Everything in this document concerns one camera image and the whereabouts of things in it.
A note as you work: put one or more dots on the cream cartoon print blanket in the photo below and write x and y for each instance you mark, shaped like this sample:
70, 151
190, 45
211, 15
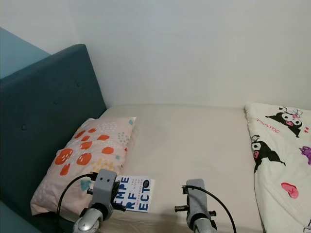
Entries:
291, 160

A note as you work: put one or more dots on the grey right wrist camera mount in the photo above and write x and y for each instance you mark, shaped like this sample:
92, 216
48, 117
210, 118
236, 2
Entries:
197, 199

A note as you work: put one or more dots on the blue padded headboard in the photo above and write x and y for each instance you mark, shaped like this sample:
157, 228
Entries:
43, 102

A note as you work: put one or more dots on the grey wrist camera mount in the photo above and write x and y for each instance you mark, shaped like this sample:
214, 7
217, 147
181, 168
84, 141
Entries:
197, 199
105, 188

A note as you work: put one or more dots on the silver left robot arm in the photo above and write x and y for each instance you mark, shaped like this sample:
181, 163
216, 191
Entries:
90, 221

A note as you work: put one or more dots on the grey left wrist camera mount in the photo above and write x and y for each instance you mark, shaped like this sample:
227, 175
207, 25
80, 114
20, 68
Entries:
105, 188

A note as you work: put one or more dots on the pink pillow with orange patches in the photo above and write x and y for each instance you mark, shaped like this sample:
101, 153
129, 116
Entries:
77, 160

